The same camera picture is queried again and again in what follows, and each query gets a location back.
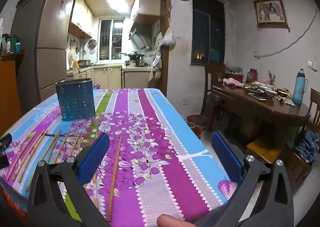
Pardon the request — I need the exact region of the wooden chopstick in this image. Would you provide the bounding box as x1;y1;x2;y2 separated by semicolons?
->
53;131;70;164
25;130;62;191
67;133;81;157
106;136;122;222
12;130;47;180
76;137;81;155
7;131;36;180

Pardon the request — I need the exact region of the operator thumb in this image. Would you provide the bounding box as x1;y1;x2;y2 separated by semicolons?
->
157;215;195;227

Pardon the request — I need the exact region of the orange wooden cabinet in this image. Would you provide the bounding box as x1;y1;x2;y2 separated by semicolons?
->
0;52;22;136

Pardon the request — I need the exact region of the wooden chair right side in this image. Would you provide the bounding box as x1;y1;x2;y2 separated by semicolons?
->
247;89;319;193

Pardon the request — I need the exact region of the blue perforated utensil holder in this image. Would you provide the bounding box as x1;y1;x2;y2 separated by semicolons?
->
55;79;95;122

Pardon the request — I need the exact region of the dark wooden dining table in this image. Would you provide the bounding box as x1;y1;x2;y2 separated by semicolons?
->
211;82;310;141

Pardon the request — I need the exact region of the brown steel refrigerator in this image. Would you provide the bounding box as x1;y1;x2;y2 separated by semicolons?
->
11;0;74;113

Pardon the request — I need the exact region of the floral striped tablecloth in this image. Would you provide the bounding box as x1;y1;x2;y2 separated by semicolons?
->
1;89;237;226

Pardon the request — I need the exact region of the blue thermos flask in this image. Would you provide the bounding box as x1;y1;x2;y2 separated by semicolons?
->
292;68;308;105

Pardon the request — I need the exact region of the wooden dining chair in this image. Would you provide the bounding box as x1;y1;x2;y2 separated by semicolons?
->
200;63;226;115

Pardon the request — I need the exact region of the steel electric kettle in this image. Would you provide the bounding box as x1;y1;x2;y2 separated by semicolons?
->
136;54;145;67

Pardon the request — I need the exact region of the steel range hood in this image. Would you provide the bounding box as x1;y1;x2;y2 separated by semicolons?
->
129;26;151;50

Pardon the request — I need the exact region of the hanging white plastic bag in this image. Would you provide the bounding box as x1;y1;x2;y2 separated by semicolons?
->
162;19;176;48

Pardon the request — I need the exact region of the framed elephant picture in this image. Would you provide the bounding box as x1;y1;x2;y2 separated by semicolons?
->
253;0;290;30

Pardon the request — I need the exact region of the wall power cable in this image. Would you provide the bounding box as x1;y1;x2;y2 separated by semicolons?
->
253;7;320;59

